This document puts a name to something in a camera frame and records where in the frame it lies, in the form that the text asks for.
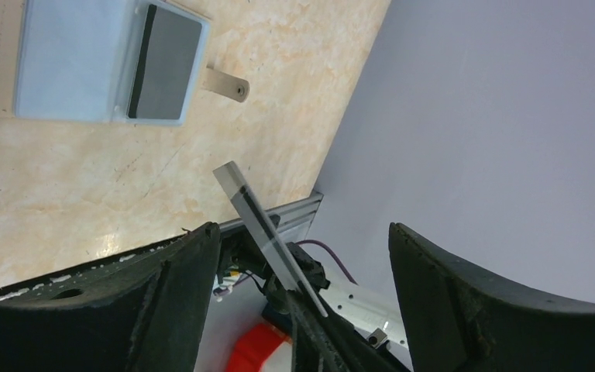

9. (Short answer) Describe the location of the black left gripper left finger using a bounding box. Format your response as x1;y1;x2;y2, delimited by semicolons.
0;222;221;371

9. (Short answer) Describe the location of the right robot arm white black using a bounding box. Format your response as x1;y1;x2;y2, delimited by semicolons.
218;222;407;371

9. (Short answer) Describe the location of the white VIP card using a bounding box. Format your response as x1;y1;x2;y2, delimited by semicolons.
213;161;328;318

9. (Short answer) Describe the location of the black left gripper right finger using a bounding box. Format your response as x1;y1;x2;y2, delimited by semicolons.
388;223;595;371

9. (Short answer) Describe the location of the aluminium frame rail front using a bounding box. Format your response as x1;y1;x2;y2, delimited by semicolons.
218;191;325;243

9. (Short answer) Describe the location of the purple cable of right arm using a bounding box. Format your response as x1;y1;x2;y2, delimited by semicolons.
294;238;360;286

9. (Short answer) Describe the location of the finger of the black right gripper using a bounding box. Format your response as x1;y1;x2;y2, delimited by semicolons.
286;291;408;372

